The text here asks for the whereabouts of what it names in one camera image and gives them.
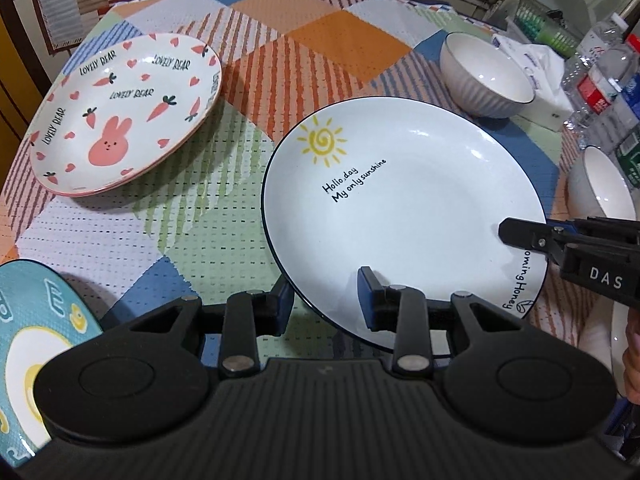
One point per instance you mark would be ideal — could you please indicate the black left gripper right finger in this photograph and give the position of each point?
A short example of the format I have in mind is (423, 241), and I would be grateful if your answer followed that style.
(402, 310)

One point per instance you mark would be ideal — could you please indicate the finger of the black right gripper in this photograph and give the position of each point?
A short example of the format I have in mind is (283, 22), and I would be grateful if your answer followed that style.
(540, 237)
(597, 225)

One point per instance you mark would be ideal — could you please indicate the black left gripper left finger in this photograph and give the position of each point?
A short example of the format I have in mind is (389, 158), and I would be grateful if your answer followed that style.
(247, 316)

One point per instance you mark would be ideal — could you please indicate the white sun plate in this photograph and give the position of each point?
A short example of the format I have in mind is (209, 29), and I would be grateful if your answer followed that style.
(407, 189)

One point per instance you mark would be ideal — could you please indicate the teal fried egg plate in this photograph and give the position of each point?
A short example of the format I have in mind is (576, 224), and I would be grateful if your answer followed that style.
(41, 317)

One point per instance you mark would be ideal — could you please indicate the white bunny carrot plate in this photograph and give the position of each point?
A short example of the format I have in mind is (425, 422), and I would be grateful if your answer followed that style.
(122, 112)

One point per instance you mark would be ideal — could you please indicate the right hand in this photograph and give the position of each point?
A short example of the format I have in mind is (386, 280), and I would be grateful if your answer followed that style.
(631, 358)

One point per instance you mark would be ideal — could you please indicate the white ribbed bowl near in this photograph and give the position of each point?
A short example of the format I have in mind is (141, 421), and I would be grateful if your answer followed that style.
(595, 188)

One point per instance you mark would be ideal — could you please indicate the white ribbed bowl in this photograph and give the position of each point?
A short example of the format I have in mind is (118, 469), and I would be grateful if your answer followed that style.
(595, 188)
(483, 80)

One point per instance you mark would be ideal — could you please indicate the green label water bottle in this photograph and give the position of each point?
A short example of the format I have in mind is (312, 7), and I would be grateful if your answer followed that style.
(627, 155)

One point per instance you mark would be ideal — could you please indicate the blue label water bottle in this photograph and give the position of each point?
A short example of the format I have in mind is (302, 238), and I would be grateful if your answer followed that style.
(621, 117)

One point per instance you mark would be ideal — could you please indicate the red label water bottle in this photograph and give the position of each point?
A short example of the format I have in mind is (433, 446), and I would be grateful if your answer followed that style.
(602, 83)

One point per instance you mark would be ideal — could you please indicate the white tissue pack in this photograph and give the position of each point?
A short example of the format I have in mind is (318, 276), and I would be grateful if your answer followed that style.
(544, 68)

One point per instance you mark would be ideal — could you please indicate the white ribbed bowl far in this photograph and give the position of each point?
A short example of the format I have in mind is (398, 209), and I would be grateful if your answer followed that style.
(483, 80)

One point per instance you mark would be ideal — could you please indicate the clear white cap bottle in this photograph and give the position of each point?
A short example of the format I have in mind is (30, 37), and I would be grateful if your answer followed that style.
(599, 38)

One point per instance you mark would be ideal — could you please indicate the yellow wooden cabinet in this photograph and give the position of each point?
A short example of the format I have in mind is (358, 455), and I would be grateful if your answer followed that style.
(23, 84)

